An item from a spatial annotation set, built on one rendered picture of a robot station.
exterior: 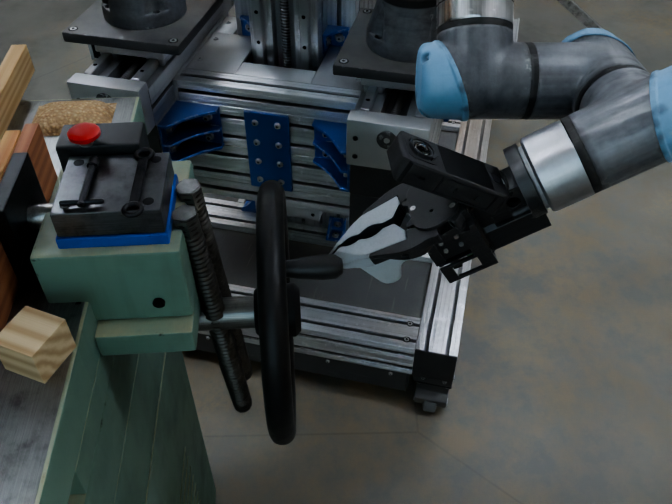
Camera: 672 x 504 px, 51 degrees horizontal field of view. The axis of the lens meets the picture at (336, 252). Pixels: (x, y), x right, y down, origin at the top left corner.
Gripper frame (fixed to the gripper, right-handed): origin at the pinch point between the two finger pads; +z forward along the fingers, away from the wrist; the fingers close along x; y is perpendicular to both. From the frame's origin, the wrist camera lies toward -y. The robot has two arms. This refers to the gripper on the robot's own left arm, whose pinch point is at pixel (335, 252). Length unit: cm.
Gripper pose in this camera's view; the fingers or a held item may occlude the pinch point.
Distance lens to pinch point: 70.0
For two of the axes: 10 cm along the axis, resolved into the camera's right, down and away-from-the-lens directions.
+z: -8.6, 4.1, 3.1
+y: 5.1, 5.9, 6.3
